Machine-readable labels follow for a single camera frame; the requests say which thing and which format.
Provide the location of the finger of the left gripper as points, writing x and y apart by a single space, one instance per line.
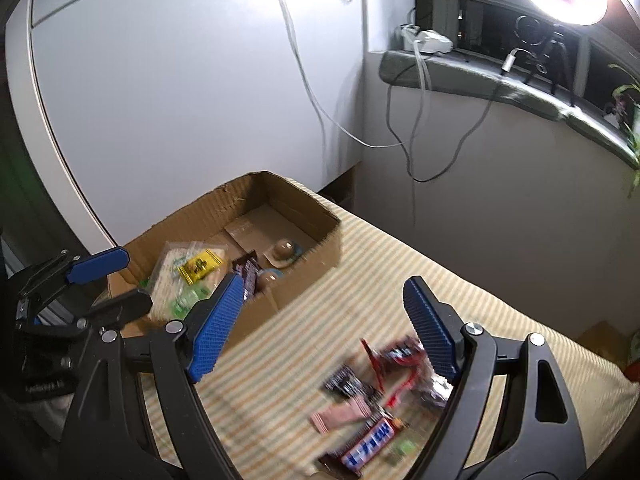
57 274
112 314

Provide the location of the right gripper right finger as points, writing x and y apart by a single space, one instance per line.
537 433

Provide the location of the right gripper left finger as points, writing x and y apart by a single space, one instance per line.
179 356

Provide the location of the clear bag dark snack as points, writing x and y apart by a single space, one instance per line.
435 390

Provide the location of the pink wafer packet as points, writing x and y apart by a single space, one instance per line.
341 414

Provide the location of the large Snickers bar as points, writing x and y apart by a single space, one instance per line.
348 461

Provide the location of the red dark snack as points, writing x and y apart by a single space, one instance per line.
406 354

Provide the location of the black plum candy packet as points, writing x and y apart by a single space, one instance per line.
346 383

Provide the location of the green candy packet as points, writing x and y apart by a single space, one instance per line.
187 299

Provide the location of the yellow snack packet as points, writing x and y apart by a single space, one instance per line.
199 266

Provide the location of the small Snickers bar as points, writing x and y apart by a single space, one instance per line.
247 268

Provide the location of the small green candy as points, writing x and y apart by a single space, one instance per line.
401 449

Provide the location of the round chocolate ball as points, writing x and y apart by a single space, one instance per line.
284 249

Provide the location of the brown cardboard box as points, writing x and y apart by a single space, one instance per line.
285 226

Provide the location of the striped yellow table cloth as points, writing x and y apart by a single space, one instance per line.
346 287

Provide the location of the white cabinet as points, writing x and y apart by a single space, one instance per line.
130 109

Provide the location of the green potted plant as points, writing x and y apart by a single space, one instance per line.
626 108

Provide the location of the black light tripod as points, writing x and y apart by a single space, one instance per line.
553 62

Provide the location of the grey window sill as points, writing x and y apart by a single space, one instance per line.
451 74

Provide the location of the white power strip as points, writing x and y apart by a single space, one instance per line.
425 40

